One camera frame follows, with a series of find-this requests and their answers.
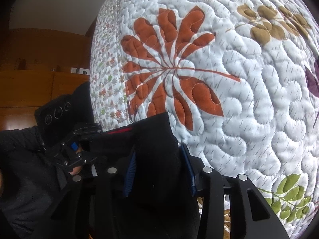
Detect black pants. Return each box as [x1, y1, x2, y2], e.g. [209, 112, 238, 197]
[37, 112, 201, 239]

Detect black left sleeve forearm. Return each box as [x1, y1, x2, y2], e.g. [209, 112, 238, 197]
[1, 126, 61, 238]

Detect left hand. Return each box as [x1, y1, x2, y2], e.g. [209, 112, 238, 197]
[69, 146, 82, 176]

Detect floral quilted bedspread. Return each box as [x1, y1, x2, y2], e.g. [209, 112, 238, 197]
[90, 0, 318, 238]

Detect wooden cabinet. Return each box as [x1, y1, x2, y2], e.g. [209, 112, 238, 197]
[1, 29, 91, 130]

